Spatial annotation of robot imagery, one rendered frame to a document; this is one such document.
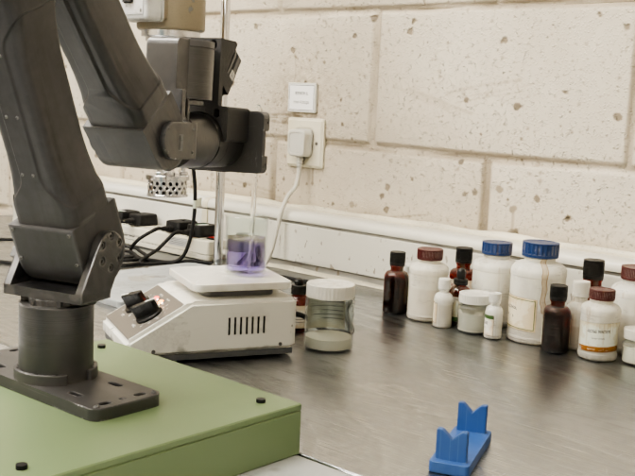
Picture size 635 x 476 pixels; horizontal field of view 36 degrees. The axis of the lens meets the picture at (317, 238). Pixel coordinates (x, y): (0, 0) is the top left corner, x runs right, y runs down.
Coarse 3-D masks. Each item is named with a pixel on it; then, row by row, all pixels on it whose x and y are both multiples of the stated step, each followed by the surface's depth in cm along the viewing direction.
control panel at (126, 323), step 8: (152, 288) 120; (160, 288) 119; (152, 296) 118; (160, 296) 116; (168, 296) 115; (160, 304) 114; (168, 304) 112; (176, 304) 111; (112, 312) 119; (120, 312) 118; (168, 312) 110; (112, 320) 116; (120, 320) 115; (128, 320) 114; (152, 320) 110; (120, 328) 113; (128, 328) 111; (136, 328) 110; (144, 328) 109; (128, 336) 109
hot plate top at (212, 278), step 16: (176, 272) 118; (192, 272) 118; (208, 272) 118; (224, 272) 119; (272, 272) 120; (192, 288) 111; (208, 288) 111; (224, 288) 112; (240, 288) 112; (256, 288) 113; (272, 288) 114
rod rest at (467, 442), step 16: (464, 416) 89; (480, 416) 88; (464, 432) 81; (480, 432) 88; (448, 448) 81; (464, 448) 81; (480, 448) 85; (432, 464) 81; (448, 464) 81; (464, 464) 81
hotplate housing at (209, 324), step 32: (160, 320) 109; (192, 320) 110; (224, 320) 112; (256, 320) 113; (288, 320) 115; (160, 352) 109; (192, 352) 111; (224, 352) 113; (256, 352) 114; (288, 352) 116
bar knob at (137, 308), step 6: (150, 300) 111; (156, 300) 111; (132, 306) 112; (138, 306) 111; (144, 306) 111; (150, 306) 111; (156, 306) 111; (132, 312) 112; (138, 312) 111; (144, 312) 111; (150, 312) 111; (156, 312) 111; (138, 318) 112; (144, 318) 111; (150, 318) 110
